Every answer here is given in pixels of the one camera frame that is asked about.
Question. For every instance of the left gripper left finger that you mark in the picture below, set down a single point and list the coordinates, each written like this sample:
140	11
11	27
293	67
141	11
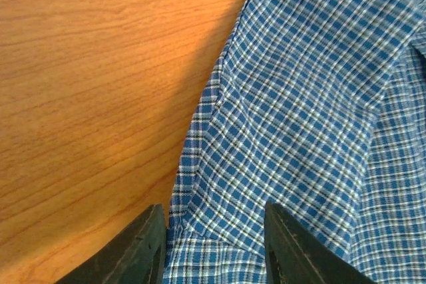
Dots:
135	255

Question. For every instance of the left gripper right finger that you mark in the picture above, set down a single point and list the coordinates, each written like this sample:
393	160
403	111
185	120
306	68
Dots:
294	255

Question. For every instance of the blue plaid shirt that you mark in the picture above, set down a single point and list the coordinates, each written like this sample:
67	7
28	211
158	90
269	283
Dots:
318	105

